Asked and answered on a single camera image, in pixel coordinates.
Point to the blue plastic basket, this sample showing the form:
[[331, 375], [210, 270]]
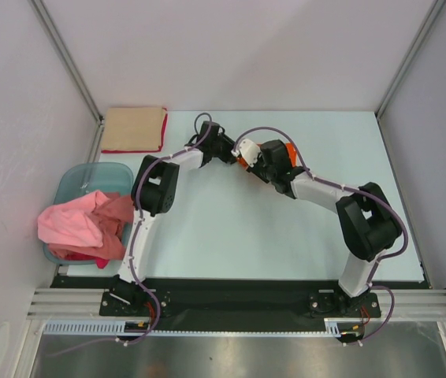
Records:
[[83, 179]]

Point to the orange t shirt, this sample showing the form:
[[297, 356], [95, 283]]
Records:
[[291, 154]]

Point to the right aluminium frame post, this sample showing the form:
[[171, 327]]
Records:
[[419, 40]]

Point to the aluminium frame post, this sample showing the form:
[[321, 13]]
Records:
[[419, 40], [58, 43]]

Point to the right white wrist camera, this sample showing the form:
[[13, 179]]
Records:
[[246, 153]]

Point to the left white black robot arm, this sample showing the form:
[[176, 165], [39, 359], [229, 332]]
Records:
[[153, 195]]

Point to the light pink t shirt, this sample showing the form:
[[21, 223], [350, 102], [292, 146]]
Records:
[[70, 223]]

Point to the folded beige t shirt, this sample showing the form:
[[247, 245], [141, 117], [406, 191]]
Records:
[[130, 128]]

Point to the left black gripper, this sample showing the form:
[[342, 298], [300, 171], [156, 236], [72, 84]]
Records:
[[230, 145]]

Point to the left aluminium frame post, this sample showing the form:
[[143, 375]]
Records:
[[58, 43]]

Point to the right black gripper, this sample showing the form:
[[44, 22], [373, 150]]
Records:
[[254, 169]]

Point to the folded red t shirt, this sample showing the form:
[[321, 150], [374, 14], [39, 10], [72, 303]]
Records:
[[162, 132]]

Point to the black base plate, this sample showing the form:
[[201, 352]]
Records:
[[242, 306]]

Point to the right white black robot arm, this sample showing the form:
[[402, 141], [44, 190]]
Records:
[[368, 224]]

